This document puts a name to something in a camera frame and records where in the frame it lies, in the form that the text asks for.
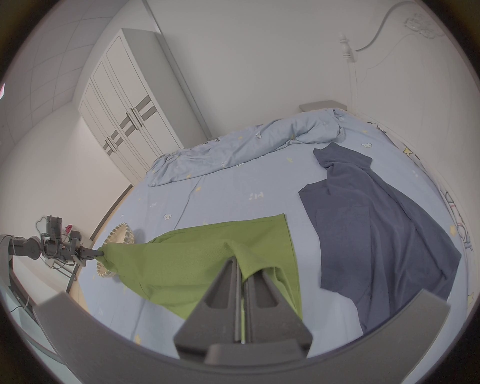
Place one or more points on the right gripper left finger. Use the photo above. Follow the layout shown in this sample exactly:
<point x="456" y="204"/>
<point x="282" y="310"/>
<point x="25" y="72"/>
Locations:
<point x="213" y="315"/>

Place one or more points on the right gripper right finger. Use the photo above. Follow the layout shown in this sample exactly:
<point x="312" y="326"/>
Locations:
<point x="273" y="318"/>

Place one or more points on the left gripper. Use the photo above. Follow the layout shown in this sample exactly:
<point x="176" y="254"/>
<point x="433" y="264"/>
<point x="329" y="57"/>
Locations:
<point x="63" y="250"/>

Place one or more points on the green shorts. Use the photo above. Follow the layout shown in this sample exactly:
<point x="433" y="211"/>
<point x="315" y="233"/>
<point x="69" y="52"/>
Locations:
<point x="187" y="262"/>

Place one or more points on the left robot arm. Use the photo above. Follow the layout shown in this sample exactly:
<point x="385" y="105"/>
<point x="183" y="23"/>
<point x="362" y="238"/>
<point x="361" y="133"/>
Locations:
<point x="26" y="247"/>

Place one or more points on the round woven basket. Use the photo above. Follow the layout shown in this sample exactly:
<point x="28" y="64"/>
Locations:
<point x="122" y="232"/>

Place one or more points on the bed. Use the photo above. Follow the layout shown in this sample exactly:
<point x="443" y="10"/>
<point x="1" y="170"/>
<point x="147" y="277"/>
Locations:
<point x="225" y="202"/>

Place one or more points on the dark blue garment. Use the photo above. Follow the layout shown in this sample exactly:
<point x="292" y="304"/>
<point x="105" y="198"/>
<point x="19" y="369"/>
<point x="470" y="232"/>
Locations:
<point x="356" y="232"/>

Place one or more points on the white wardrobe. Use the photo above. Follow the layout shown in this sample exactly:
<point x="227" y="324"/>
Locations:
<point x="123" y="112"/>

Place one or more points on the pale blue quilt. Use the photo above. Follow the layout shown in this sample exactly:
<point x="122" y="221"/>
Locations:
<point x="243" y="150"/>

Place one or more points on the grey bedside table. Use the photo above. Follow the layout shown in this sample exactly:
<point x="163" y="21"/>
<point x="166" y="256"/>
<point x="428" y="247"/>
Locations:
<point x="318" y="105"/>

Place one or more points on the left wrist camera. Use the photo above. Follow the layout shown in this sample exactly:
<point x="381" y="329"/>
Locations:
<point x="54" y="227"/>

